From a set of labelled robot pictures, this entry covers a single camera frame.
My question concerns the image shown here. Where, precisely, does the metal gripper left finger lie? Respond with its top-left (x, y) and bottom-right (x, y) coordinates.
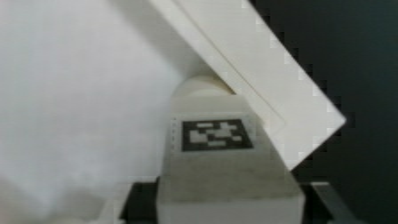
top-left (95, 176), bottom-right (161, 224)

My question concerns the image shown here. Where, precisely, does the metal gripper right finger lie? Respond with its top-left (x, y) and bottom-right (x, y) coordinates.
top-left (300, 182), bottom-right (367, 224)

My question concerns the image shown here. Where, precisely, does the white table leg front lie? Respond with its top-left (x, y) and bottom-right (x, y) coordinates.
top-left (156, 75), bottom-right (305, 224)

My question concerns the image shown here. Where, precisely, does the white square tabletop part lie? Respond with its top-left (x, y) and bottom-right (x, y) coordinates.
top-left (0, 0), bottom-right (344, 224)

